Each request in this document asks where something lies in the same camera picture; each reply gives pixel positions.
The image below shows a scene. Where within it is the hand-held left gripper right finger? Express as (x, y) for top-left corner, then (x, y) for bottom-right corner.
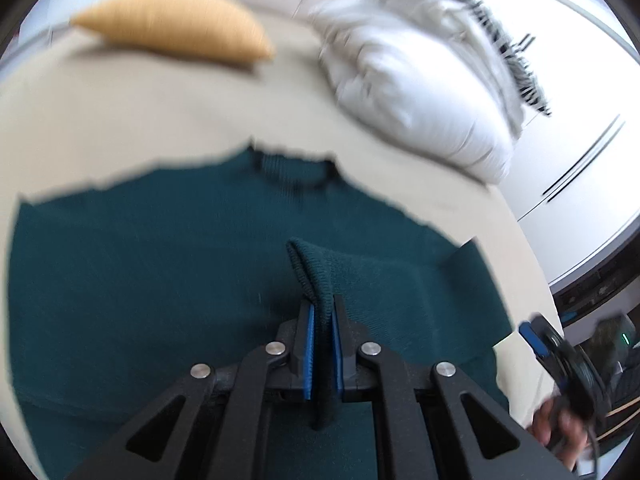
(331, 294), (577, 480)

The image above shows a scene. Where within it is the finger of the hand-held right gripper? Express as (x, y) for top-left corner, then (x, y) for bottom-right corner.
(517, 312), (566, 363)

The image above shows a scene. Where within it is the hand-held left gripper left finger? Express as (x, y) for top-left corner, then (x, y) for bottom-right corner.
(65, 300), (316, 480)

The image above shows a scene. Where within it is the dark green knit sweater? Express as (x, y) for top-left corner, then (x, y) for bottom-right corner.
(7, 147), (516, 480)

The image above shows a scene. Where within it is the person's right hand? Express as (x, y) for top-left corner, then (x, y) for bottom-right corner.
(530, 394), (603, 473)

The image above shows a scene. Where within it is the white folded duvet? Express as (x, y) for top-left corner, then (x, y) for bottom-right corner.
(307, 0), (526, 186)

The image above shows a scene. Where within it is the bed with beige sheet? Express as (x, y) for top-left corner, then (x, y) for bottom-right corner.
(0, 10), (566, 480)

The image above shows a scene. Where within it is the zebra striped pillow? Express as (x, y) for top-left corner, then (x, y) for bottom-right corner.
(375, 0), (553, 117)

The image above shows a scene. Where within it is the yellow pillow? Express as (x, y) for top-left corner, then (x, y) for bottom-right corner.
(70, 0), (276, 68)

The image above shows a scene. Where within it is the white wardrobe with black handles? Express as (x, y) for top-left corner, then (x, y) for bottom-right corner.
(500, 0), (640, 283)

